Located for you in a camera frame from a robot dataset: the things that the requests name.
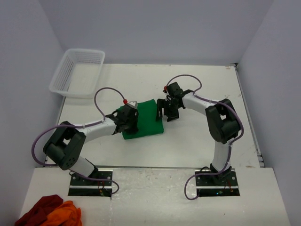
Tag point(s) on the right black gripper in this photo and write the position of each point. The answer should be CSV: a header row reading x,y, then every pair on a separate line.
x,y
162,103

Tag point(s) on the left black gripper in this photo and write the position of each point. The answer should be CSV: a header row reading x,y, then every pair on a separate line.
x,y
134,128

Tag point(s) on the green t shirt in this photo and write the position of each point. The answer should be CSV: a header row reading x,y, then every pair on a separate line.
x,y
147,123

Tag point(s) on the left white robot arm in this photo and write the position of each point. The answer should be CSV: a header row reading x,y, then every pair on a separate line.
x,y
66,143

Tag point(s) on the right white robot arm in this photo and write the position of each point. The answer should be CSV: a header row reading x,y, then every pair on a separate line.
x,y
223,123

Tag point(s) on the white plastic basket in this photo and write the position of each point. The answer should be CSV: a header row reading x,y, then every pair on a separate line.
x,y
78,73

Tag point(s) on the orange t shirt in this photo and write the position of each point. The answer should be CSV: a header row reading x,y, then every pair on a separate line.
x,y
66,214

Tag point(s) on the dark red t shirt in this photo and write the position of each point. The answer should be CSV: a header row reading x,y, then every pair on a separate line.
x,y
38,213

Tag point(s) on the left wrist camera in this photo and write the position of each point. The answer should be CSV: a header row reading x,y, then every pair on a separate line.
x,y
133,104

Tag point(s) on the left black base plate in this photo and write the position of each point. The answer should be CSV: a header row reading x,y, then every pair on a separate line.
x,y
80,186

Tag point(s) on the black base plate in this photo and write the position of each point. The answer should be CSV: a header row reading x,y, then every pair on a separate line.
x,y
224,185
80,186

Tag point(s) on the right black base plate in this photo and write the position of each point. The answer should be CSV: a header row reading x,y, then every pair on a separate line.
x,y
224,185

